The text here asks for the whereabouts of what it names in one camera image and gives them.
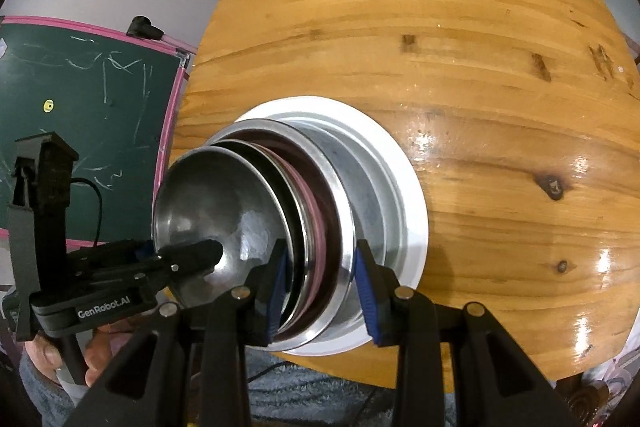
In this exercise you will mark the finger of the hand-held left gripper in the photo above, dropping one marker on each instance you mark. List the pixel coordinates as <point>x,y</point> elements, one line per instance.
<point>195,254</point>
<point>142,249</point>

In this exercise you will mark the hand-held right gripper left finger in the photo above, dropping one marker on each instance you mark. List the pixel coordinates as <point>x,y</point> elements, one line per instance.
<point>277,292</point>

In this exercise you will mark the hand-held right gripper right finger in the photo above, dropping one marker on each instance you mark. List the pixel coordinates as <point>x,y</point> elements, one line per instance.
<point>367,297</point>

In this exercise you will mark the small steel bowl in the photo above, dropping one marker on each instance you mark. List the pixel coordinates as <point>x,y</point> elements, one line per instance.
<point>210,202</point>

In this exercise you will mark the pink bowl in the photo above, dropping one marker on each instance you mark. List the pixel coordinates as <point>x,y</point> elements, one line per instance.
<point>312,227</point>

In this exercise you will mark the large steel bowl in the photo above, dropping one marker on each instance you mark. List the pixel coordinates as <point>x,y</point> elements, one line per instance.
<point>340,217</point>

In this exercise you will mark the medium steel bowl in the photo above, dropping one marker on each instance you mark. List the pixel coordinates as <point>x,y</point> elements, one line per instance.
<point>287,202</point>

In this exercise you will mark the white plate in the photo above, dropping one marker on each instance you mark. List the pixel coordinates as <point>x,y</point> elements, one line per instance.
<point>412,207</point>

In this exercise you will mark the person's left forearm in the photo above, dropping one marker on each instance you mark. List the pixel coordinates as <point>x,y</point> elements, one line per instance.
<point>45,402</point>

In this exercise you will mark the person's left hand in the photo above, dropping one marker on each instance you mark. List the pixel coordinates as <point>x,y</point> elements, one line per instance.
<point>97,352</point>

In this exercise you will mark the yellow magnet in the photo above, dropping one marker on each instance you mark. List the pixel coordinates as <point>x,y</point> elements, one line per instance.
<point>48,105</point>

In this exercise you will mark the black chalkboard knob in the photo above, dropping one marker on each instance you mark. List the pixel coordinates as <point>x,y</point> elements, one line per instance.
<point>141,27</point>

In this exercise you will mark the green chalkboard with pink frame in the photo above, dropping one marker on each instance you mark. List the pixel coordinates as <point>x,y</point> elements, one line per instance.
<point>100,107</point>

